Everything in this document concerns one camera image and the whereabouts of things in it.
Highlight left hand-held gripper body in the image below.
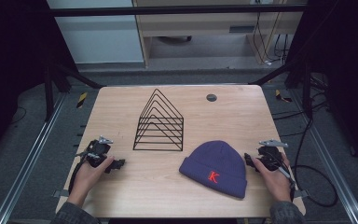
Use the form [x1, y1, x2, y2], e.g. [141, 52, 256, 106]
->
[76, 134, 115, 169]

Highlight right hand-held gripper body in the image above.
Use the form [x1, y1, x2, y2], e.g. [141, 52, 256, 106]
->
[255, 138, 293, 180]

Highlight purple knit beanie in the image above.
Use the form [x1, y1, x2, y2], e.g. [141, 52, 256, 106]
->
[178, 139, 249, 200]

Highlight person's left hand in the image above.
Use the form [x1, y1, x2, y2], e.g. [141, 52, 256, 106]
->
[66, 155, 116, 208]

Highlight person's right hand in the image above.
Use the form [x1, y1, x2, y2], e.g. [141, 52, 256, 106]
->
[249, 152, 293, 203]

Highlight yellow black striped tape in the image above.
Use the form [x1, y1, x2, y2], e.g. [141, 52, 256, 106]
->
[76, 91, 89, 109]
[274, 89, 293, 104]

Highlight black metal stand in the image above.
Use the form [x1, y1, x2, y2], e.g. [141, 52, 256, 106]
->
[248, 60, 314, 119]
[41, 62, 106, 123]

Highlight white cabinet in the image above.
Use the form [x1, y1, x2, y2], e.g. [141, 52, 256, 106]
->
[46, 0, 145, 65]

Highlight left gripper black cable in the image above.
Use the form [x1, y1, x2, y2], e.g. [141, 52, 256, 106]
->
[67, 154, 89, 194]

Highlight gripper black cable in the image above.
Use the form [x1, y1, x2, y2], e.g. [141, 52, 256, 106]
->
[67, 154, 89, 194]
[287, 163, 339, 208]

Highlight black floor cable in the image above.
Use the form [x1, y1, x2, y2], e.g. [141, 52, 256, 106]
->
[272, 99, 329, 171]

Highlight metal table bracket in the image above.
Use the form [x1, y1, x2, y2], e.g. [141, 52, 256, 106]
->
[293, 189, 310, 200]
[52, 189, 70, 199]

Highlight black wire file rack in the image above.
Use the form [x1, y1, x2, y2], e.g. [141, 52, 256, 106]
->
[132, 88, 186, 153]

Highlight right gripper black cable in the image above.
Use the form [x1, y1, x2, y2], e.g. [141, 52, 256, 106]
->
[287, 163, 339, 208]

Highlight aluminium floor rail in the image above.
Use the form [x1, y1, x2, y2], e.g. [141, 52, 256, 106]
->
[0, 92, 67, 224]
[292, 90, 358, 224]

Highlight hanging desk cables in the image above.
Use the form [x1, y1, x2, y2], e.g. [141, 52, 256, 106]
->
[252, 11, 291, 66]

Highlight black horizontal frame bar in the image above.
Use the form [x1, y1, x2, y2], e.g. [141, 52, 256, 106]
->
[48, 3, 308, 19]

